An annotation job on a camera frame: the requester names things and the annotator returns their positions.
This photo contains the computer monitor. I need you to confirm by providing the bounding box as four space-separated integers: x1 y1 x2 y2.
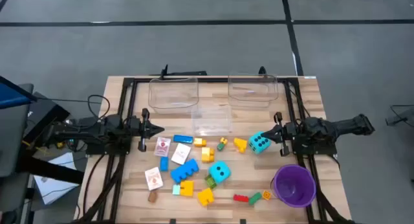
0 75 37 110

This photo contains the lime green toy block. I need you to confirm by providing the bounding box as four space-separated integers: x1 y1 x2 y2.
204 174 218 190

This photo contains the teal foam die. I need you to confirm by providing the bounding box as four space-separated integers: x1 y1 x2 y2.
248 130 272 155
208 160 232 184

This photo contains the small clear plastic bin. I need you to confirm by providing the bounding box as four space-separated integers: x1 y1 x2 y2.
190 104 234 137

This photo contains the black metal table frame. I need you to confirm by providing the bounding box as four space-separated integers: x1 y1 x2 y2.
72 76 353 224

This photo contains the white paper sheet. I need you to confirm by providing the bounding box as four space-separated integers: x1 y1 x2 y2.
33 151 81 206

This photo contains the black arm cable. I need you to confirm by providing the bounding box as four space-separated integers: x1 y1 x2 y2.
87 94 111 120

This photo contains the grey desk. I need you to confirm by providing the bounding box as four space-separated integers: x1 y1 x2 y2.
0 83 35 179

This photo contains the black equipment case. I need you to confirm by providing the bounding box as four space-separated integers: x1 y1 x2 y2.
24 91 71 144

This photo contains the long blue toy block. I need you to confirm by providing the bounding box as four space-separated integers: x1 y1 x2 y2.
173 134 194 144

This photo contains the large clear plastic bin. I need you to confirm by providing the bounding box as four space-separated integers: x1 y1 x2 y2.
147 76 199 115
227 73 279 109

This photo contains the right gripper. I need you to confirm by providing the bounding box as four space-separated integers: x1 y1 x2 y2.
260 111 303 157

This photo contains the black camera mount with bar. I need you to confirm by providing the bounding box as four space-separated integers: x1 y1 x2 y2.
160 64 208 81

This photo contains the purple plastic bucket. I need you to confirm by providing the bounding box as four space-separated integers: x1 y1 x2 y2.
270 164 317 208

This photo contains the blue comb-shaped toy block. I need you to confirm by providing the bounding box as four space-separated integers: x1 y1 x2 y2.
170 158 200 184

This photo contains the green toy brick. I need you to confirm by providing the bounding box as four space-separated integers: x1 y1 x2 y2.
248 192 263 206

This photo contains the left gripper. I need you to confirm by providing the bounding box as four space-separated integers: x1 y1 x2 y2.
127 107 166 153

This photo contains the black metal beam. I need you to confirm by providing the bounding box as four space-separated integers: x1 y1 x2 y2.
16 154 85 185

